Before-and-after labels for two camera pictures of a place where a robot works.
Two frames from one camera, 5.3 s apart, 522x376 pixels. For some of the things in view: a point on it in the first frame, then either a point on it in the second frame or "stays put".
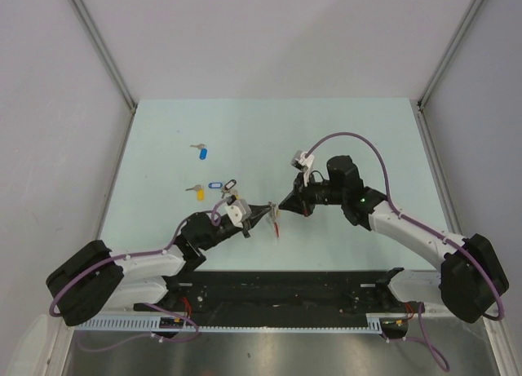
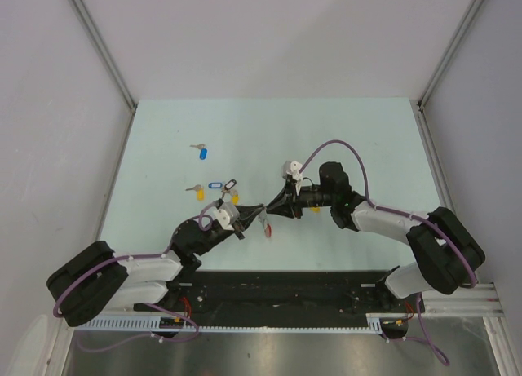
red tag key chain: (273, 217) → (267, 226)
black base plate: (281, 293) stays put
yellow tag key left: (200, 190) stays put
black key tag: (230, 184) stays put
